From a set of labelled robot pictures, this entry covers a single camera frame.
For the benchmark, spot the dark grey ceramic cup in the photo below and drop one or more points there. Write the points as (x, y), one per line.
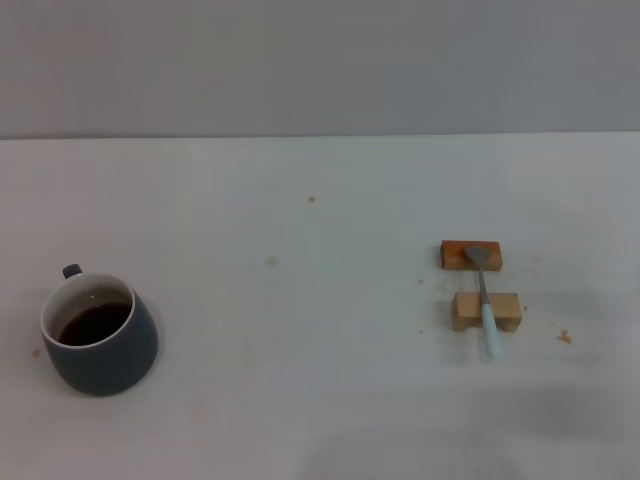
(107, 365)

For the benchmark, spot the flat reddish wooden block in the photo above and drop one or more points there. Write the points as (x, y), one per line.
(452, 255)

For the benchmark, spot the notched light wooden block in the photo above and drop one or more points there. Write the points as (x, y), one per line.
(465, 310)

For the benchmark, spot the dark coffee liquid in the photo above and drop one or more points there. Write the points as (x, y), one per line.
(95, 325)

